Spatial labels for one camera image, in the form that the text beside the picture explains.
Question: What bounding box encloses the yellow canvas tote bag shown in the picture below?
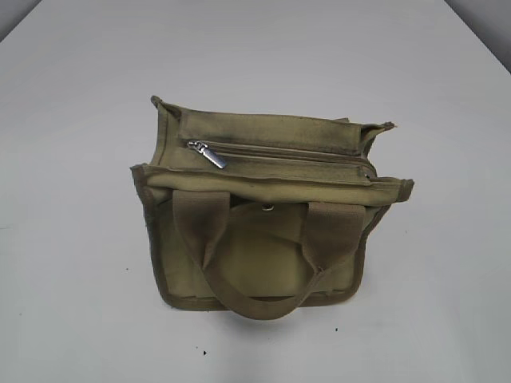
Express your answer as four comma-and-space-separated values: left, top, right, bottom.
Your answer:
132, 97, 414, 320

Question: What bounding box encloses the silver metal zipper pull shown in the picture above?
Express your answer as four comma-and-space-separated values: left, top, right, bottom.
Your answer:
187, 140, 227, 169

